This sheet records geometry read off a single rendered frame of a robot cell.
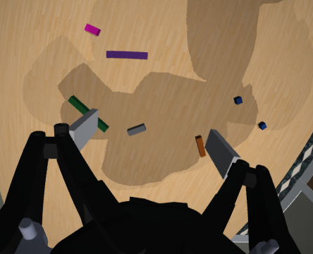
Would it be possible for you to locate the orange-brown rectangular bar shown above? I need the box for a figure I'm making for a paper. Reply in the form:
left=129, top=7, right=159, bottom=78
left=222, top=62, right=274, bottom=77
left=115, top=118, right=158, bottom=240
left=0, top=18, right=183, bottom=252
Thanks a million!
left=195, top=135, right=206, bottom=157

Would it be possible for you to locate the small magenta block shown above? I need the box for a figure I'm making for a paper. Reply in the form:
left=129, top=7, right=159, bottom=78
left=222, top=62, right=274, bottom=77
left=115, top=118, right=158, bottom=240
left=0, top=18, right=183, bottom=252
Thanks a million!
left=85, top=24, right=101, bottom=36

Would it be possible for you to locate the green rod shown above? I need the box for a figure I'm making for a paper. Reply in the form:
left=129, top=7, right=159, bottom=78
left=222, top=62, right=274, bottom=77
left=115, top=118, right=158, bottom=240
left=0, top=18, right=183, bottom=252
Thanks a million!
left=68, top=95, right=109, bottom=132

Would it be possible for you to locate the purple rod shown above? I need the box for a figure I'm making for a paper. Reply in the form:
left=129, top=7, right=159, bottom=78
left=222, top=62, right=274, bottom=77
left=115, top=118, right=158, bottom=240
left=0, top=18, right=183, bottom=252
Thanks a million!
left=106, top=51, right=148, bottom=59

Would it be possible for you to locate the grey rod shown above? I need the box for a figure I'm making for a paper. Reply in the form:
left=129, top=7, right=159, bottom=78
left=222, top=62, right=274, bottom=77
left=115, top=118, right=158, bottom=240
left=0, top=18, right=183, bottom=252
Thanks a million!
left=127, top=123, right=146, bottom=136

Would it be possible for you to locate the small blue block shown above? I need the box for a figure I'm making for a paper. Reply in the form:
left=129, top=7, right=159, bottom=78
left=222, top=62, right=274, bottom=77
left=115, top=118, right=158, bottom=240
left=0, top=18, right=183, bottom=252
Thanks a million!
left=258, top=121, right=266, bottom=130
left=234, top=96, right=243, bottom=105

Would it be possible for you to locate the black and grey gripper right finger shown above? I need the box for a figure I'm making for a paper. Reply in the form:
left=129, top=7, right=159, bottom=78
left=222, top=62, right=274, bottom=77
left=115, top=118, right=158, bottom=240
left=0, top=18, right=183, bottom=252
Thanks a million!
left=180, top=129, right=301, bottom=254

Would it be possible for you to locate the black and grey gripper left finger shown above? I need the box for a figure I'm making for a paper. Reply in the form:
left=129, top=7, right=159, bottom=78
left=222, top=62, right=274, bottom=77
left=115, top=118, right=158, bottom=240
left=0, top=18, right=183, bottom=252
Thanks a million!
left=0, top=109, right=148, bottom=254

